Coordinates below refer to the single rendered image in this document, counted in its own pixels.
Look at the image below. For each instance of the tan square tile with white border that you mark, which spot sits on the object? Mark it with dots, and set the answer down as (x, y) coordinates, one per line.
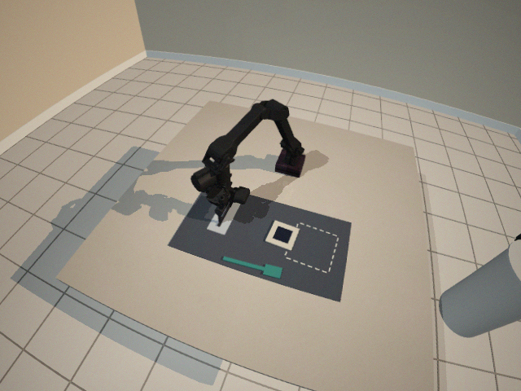
(282, 235)

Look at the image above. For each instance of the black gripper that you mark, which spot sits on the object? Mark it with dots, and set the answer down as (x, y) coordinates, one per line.
(237, 194)

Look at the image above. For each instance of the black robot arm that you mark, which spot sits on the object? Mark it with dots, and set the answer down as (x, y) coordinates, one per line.
(223, 149)

